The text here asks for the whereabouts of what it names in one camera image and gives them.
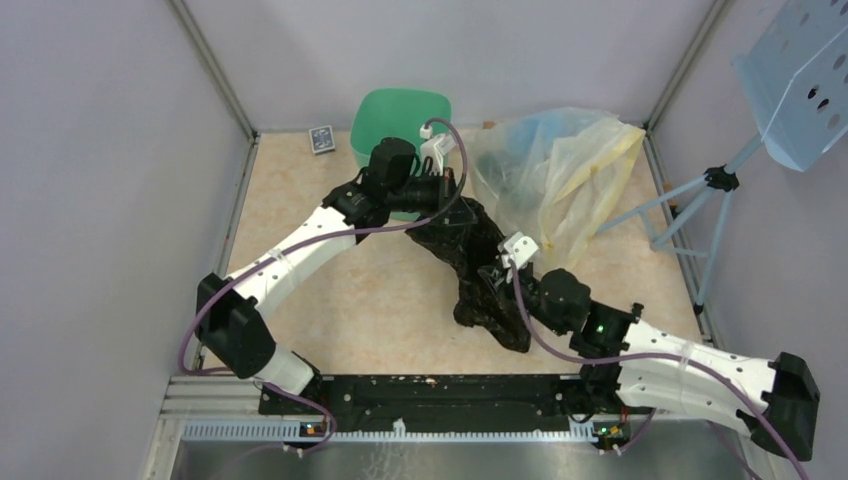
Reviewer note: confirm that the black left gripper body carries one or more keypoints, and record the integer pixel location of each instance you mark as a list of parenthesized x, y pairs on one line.
[(444, 187)]

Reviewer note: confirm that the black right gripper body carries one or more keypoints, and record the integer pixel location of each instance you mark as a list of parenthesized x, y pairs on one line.
[(530, 289)]

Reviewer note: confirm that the black trash bag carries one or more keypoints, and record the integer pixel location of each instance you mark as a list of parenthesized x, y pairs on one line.
[(471, 250)]

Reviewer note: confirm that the translucent white trash bag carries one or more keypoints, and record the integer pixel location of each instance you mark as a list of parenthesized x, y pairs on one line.
[(555, 176)]

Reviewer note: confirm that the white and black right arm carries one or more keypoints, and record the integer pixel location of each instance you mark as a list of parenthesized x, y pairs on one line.
[(626, 362)]

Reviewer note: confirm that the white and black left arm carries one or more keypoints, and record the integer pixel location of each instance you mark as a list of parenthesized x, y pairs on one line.
[(230, 319)]

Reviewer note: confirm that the green plastic trash bin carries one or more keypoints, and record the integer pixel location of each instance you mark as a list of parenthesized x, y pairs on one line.
[(391, 119)]

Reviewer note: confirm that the light blue tripod stand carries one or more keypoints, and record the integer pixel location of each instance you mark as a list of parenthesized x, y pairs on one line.
[(715, 180)]

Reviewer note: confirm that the perforated light blue panel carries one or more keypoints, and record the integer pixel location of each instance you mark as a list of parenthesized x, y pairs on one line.
[(795, 81)]

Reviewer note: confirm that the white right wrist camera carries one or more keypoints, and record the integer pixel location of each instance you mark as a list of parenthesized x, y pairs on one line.
[(517, 249)]

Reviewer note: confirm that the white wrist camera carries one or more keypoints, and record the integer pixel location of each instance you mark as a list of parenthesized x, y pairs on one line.
[(517, 249), (434, 150)]

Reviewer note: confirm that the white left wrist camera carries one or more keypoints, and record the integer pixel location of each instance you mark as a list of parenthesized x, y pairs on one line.
[(434, 150)]

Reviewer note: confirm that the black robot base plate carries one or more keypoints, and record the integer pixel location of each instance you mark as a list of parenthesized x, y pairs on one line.
[(461, 403)]

